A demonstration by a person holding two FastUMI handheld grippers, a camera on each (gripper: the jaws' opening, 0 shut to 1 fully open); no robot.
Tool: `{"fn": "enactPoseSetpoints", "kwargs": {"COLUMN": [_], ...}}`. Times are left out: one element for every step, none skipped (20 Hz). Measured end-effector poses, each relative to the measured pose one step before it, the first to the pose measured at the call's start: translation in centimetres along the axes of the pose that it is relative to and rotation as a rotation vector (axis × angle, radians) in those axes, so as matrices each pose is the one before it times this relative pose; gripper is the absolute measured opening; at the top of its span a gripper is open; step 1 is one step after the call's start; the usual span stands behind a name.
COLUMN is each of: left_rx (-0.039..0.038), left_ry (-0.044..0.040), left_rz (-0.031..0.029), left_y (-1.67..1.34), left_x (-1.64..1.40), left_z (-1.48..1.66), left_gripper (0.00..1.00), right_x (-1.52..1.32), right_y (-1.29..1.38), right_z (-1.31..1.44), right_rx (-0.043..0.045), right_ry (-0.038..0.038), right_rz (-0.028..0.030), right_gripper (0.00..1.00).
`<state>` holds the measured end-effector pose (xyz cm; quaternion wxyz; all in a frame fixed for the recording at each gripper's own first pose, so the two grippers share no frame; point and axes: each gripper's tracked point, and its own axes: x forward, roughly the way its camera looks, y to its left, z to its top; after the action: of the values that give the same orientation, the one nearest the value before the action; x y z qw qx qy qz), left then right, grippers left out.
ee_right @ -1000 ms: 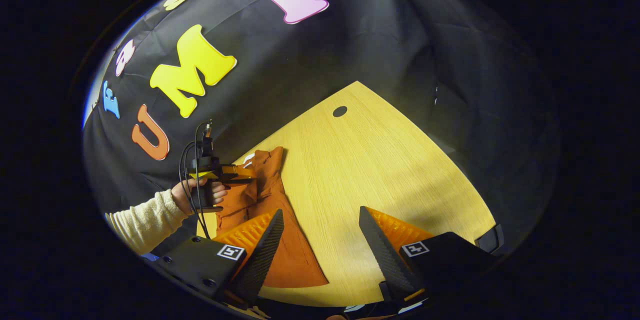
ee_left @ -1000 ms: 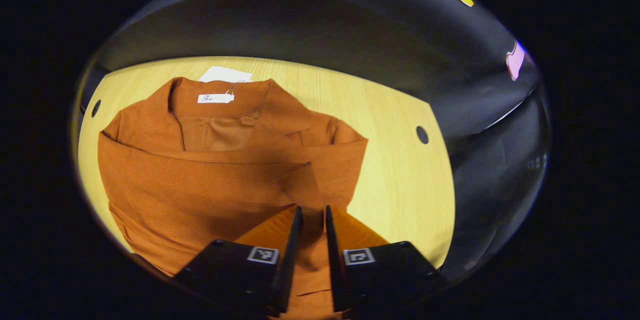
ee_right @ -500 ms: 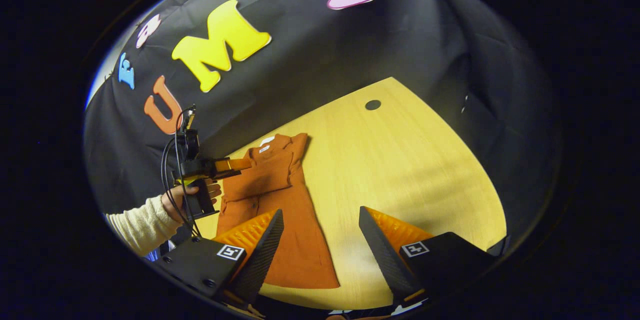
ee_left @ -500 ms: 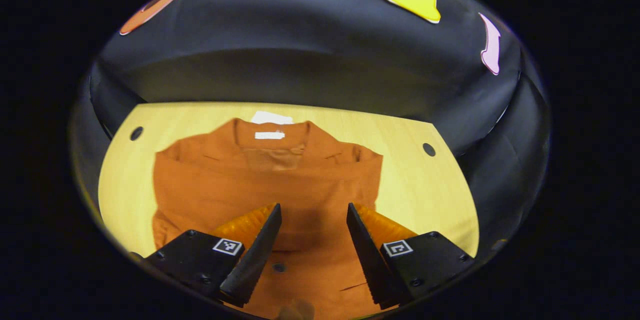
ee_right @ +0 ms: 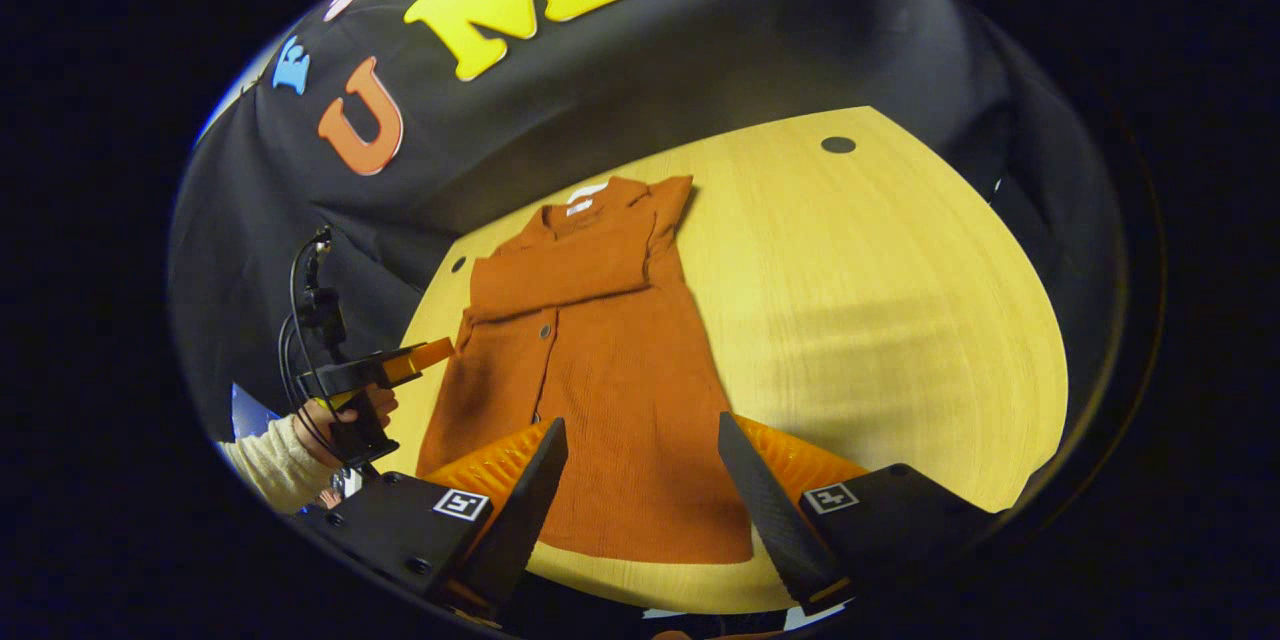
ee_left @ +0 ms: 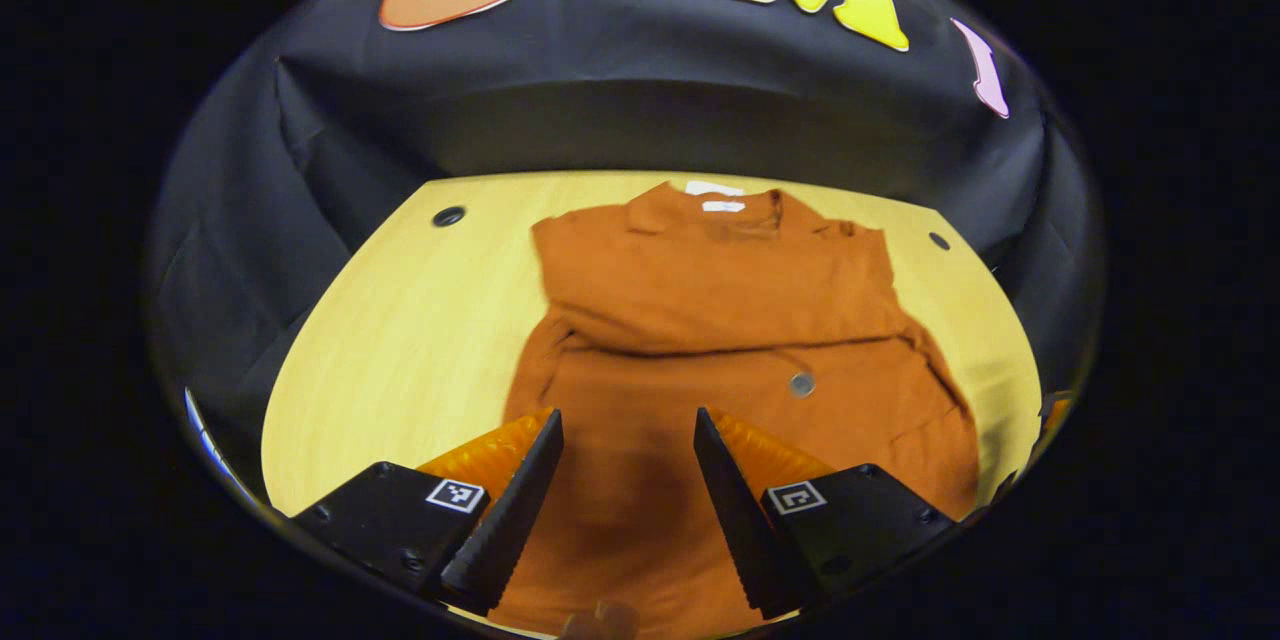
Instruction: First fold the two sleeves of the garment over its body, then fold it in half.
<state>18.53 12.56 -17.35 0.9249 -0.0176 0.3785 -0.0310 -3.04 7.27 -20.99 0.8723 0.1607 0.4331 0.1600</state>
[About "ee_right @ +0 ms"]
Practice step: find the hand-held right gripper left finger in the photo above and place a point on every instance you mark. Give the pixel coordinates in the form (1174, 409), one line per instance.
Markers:
(520, 520)

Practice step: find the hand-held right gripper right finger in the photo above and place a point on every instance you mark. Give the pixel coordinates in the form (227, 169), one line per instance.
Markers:
(770, 520)

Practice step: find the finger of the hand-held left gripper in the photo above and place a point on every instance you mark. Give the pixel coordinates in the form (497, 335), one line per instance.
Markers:
(420, 360)

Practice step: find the orange knit cardigan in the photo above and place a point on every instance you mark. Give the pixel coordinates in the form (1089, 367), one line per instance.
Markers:
(600, 370)

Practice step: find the dark computer monitor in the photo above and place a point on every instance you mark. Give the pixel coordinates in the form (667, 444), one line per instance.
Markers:
(250, 412)

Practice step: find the black backdrop cloth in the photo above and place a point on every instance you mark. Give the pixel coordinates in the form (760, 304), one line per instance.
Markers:
(600, 70)

